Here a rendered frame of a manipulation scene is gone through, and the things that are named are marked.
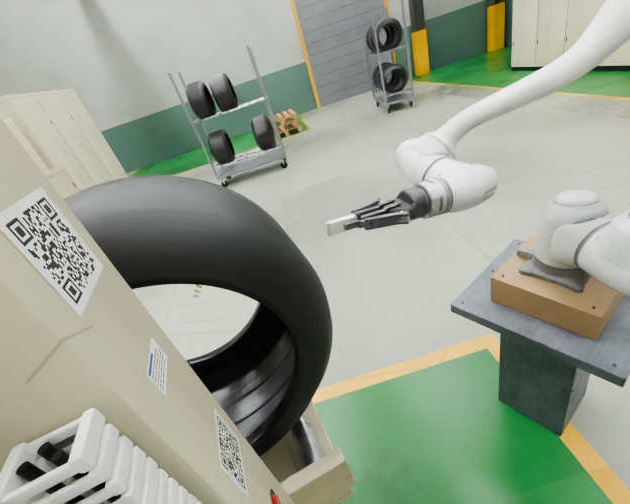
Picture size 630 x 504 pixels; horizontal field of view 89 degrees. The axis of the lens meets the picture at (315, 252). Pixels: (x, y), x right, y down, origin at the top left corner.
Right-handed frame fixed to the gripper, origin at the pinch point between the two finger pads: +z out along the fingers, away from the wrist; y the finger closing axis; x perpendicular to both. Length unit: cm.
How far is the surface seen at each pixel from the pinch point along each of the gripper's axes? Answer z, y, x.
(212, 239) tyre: 26.3, 16.9, -11.9
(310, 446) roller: 20.9, 20.7, 35.9
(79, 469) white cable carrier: 36, 45, -12
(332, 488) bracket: 20, 28, 39
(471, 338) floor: -89, -41, 113
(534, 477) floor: -59, 22, 117
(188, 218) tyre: 28.5, 14.9, -15.0
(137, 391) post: 34, 39, -11
